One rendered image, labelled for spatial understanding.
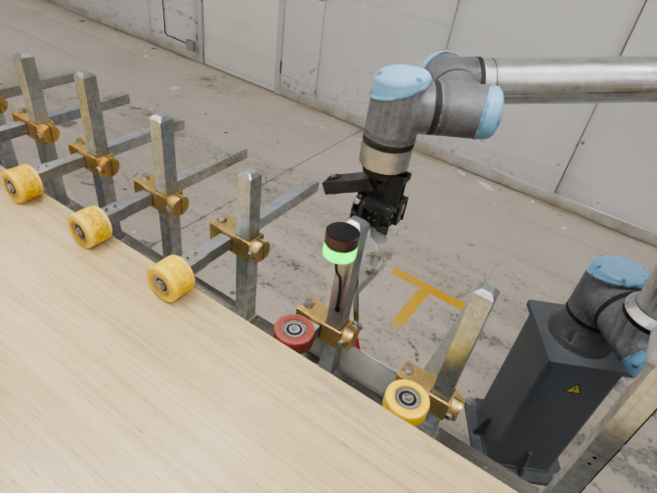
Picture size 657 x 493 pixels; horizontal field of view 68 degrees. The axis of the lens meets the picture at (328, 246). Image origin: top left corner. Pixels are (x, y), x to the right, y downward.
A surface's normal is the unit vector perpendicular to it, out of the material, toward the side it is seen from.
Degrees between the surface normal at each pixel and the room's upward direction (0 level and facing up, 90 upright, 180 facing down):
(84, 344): 0
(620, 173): 90
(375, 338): 0
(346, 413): 0
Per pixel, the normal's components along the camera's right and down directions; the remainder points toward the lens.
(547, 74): 0.06, 0.11
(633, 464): 0.12, -0.78
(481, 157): -0.57, 0.45
